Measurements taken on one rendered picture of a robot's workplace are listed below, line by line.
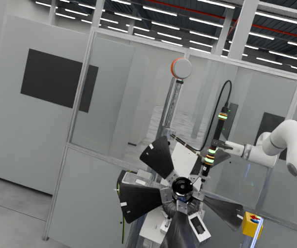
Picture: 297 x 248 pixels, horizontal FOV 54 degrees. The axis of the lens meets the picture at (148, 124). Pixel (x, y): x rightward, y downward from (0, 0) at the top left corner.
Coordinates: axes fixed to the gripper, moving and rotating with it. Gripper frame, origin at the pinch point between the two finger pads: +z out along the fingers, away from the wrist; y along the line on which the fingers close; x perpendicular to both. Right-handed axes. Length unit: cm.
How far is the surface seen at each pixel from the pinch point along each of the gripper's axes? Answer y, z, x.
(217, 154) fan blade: 14.8, -3.2, -8.9
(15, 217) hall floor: 84, 172, -151
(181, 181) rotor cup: -3.4, 10.9, -26.2
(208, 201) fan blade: -2.7, -6.2, -32.0
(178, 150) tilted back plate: 39.5, 23.1, -19.0
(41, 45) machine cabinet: 138, 227, 28
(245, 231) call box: 21, -32, -50
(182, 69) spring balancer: 56, 40, 37
